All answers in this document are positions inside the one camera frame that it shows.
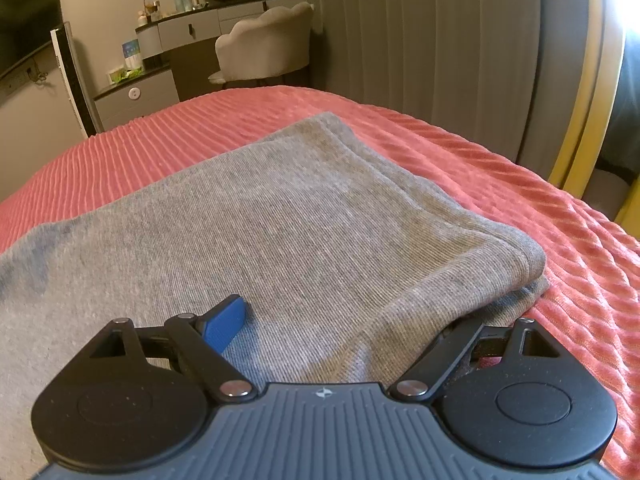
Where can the white vanity table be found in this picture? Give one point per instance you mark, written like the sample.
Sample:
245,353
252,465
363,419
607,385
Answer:
200,30

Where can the grey pants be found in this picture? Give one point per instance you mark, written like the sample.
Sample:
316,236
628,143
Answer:
280,220

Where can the grey pleated curtain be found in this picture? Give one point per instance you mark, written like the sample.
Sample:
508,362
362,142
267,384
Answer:
425,50

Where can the white standing panel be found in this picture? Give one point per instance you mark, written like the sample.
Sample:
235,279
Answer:
70,80

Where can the reed diffuser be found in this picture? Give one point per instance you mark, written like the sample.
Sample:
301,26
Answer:
143,12

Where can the black television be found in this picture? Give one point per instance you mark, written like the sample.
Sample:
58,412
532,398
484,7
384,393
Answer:
25,15

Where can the white cabinet with round knob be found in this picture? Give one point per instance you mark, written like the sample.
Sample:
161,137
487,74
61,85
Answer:
132,102

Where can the pink ribbed bedspread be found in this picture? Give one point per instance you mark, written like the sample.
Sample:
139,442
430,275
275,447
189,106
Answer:
150,160

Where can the beige shell-back chair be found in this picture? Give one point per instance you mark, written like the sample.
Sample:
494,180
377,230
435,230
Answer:
260,50

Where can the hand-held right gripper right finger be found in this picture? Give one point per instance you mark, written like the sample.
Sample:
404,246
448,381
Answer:
450,347

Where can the green box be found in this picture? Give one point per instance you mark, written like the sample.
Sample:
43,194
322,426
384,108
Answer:
122,76

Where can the yellow curtain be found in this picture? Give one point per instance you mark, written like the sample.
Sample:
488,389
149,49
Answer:
580,125

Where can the blue and white pack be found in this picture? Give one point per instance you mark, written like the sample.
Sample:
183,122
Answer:
132,55

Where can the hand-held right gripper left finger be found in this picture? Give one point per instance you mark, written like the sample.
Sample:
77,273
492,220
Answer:
225,325

